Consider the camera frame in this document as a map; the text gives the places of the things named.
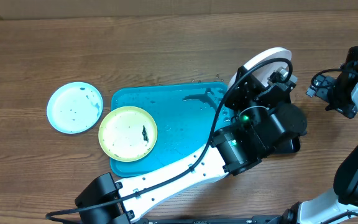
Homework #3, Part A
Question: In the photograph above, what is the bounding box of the yellow plate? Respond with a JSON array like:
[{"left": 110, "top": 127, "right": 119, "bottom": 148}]
[{"left": 98, "top": 106, "right": 158, "bottom": 162}]

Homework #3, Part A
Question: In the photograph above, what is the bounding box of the light blue plate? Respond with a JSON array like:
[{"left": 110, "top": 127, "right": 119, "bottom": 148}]
[{"left": 46, "top": 82, "right": 104, "bottom": 134}]

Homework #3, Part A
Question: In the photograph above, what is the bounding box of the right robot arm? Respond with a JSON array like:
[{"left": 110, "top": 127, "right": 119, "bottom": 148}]
[{"left": 276, "top": 60, "right": 358, "bottom": 223}]

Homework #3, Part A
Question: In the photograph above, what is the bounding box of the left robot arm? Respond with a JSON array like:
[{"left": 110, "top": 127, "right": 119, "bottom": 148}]
[{"left": 75, "top": 68, "right": 307, "bottom": 223}]

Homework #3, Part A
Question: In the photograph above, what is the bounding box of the black plastic tray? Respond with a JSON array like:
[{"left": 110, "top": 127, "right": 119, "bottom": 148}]
[{"left": 272, "top": 74, "right": 301, "bottom": 156}]

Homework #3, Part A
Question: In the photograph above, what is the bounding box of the teal plastic tray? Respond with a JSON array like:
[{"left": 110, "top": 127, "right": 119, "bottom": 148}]
[{"left": 110, "top": 82, "right": 227, "bottom": 177}]

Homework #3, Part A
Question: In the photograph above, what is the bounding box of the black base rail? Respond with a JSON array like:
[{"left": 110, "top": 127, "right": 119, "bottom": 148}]
[{"left": 134, "top": 215, "right": 285, "bottom": 224}]

